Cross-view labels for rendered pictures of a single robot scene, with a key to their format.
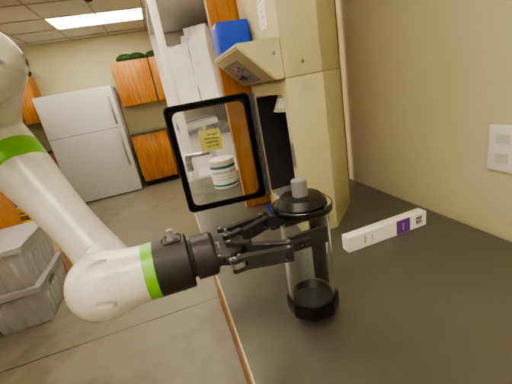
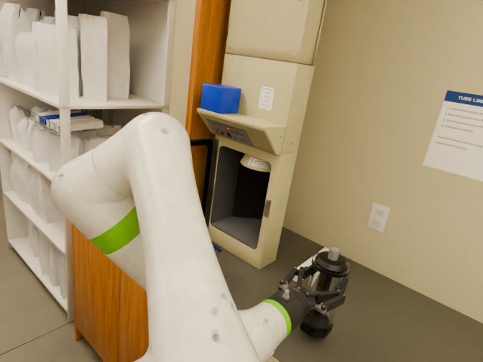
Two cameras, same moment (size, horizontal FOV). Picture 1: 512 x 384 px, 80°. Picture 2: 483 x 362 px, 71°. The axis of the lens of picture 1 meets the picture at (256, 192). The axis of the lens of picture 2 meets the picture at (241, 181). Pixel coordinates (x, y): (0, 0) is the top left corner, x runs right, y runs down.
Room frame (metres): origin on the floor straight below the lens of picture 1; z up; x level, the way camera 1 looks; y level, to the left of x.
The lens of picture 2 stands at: (0.03, 0.66, 1.69)
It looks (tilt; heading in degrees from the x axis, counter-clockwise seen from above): 19 degrees down; 322
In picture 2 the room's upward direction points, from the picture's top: 9 degrees clockwise
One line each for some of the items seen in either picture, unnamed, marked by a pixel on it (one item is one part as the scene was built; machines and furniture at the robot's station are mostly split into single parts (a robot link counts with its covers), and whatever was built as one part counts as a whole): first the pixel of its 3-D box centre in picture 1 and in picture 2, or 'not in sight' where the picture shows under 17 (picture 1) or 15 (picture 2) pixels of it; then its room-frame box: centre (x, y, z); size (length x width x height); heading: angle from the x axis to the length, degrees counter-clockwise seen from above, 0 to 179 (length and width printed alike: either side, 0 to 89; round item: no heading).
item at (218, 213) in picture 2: (309, 142); (256, 190); (1.03, -0.21, 1.19); 0.26 x 0.24 x 0.35; 14
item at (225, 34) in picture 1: (230, 40); (221, 98); (1.08, -0.01, 1.56); 0.10 x 0.10 x 0.09; 14
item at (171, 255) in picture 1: (176, 260); (282, 311); (0.46, 0.15, 1.16); 0.09 x 0.06 x 0.12; 14
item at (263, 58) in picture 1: (244, 68); (237, 130); (0.99, -0.03, 1.46); 0.32 x 0.12 x 0.10; 14
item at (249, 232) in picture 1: (248, 232); (299, 283); (0.52, 0.03, 1.15); 0.11 x 0.01 x 0.04; 132
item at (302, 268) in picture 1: (307, 253); (323, 293); (0.51, -0.08, 1.09); 0.11 x 0.11 x 0.21
